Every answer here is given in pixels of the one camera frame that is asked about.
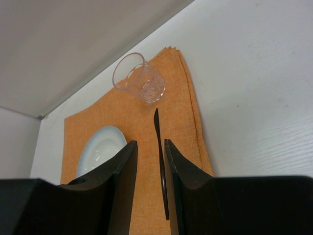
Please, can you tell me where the clear plastic cup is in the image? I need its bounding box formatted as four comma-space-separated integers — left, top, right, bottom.
112, 52, 166, 104

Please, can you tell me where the white paper plate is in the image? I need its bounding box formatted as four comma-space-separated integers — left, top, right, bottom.
76, 125, 127, 177

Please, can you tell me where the black plastic knife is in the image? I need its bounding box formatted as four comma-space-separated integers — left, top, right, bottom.
154, 108, 169, 220

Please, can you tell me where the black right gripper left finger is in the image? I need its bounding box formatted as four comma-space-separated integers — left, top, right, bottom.
57, 141, 138, 235

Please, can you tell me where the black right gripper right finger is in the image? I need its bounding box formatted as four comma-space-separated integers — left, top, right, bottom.
163, 139, 216, 235

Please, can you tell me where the orange cloth placemat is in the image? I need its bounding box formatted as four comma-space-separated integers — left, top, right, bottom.
61, 47, 213, 235

